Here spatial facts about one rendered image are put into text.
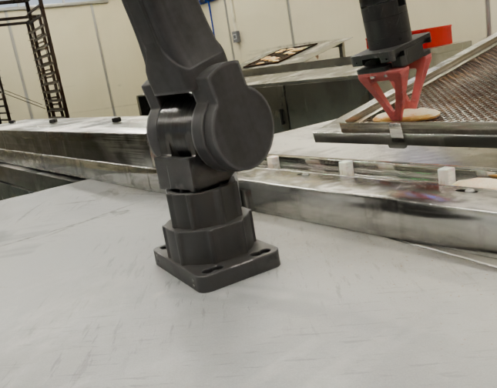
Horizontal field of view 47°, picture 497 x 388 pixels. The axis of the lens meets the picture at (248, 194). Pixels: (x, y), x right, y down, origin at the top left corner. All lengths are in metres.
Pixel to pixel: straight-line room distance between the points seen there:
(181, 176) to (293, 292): 0.15
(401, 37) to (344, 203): 0.26
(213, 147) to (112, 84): 7.60
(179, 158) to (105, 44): 7.60
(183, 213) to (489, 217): 0.26
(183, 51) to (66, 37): 7.42
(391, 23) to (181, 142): 0.35
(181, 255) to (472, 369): 0.28
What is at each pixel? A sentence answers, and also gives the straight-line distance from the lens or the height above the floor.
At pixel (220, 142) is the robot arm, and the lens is 0.49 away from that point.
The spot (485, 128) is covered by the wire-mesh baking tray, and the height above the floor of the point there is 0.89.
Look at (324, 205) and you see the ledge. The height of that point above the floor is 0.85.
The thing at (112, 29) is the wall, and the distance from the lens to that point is 8.17.
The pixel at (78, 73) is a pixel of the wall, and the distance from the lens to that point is 7.91.
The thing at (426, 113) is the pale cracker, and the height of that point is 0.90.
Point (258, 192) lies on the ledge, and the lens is 0.70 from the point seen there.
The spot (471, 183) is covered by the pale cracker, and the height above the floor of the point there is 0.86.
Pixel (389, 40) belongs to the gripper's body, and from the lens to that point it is 0.76.
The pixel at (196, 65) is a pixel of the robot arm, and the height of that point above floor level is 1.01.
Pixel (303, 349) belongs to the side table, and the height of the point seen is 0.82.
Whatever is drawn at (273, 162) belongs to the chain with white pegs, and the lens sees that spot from 0.80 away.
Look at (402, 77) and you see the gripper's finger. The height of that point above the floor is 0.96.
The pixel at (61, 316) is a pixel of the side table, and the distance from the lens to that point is 0.53.
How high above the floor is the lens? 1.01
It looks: 14 degrees down
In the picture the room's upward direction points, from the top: 9 degrees counter-clockwise
